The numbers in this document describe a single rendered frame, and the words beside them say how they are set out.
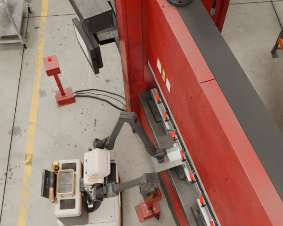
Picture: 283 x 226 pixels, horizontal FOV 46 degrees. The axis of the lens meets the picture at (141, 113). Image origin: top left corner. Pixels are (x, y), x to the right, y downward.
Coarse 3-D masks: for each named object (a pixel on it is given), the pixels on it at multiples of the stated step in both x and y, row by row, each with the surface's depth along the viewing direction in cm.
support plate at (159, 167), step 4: (172, 148) 310; (176, 148) 310; (168, 152) 308; (164, 156) 306; (152, 160) 304; (156, 160) 304; (168, 160) 304; (176, 160) 304; (180, 160) 304; (156, 164) 302; (160, 164) 302; (164, 164) 302; (168, 164) 302; (172, 164) 302; (176, 164) 302; (180, 164) 302; (156, 168) 300; (160, 168) 300; (164, 168) 300; (168, 168) 300
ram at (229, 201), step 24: (168, 48) 235; (168, 72) 253; (168, 96) 275; (192, 96) 214; (192, 120) 229; (192, 144) 247; (216, 144) 196; (216, 168) 209; (216, 192) 223; (240, 192) 180; (240, 216) 191
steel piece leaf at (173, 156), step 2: (170, 152) 307; (172, 152) 307; (174, 152) 307; (176, 152) 307; (168, 154) 307; (170, 154) 307; (172, 154) 307; (174, 154) 306; (176, 154) 306; (168, 156) 305; (170, 156) 305; (172, 156) 305; (174, 156) 305; (176, 156) 305; (178, 156) 305; (168, 158) 303; (170, 158) 305; (172, 158) 305; (174, 158) 304; (176, 158) 304; (178, 158) 304; (170, 160) 304; (172, 160) 304; (174, 160) 304
